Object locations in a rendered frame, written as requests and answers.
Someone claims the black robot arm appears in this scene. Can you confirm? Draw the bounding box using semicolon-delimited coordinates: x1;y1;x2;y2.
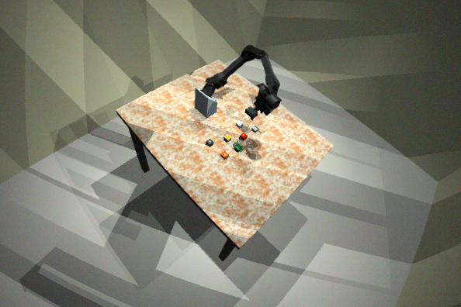
200;45;282;116

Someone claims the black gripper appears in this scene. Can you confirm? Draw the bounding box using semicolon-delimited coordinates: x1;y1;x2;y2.
245;96;266;121

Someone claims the orange block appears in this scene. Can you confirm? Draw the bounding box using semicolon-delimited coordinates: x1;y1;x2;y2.
220;151;229;159

